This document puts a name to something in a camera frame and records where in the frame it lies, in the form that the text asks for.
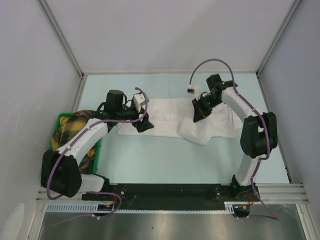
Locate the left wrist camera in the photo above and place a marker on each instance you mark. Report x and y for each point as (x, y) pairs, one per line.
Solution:
(139, 101)

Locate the yellow plaid shirt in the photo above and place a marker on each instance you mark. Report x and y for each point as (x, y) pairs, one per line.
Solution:
(72, 127)

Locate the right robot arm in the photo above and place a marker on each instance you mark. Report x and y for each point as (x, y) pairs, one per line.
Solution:
(258, 137)

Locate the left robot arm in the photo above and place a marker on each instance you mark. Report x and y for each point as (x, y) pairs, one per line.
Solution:
(60, 174)

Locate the green plastic bin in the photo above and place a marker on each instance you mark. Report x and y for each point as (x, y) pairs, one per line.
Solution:
(96, 162)

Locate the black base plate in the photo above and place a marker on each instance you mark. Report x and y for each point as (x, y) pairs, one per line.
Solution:
(178, 197)

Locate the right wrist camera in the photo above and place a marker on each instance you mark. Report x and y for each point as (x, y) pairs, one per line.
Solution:
(196, 90)

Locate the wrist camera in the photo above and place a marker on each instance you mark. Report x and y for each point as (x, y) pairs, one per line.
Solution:
(139, 101)
(196, 90)

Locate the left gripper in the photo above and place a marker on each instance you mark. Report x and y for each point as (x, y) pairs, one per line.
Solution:
(145, 124)

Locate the white cable duct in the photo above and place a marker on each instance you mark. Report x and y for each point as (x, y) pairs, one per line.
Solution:
(97, 208)

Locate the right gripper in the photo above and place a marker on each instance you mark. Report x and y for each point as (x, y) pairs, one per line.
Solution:
(200, 112)

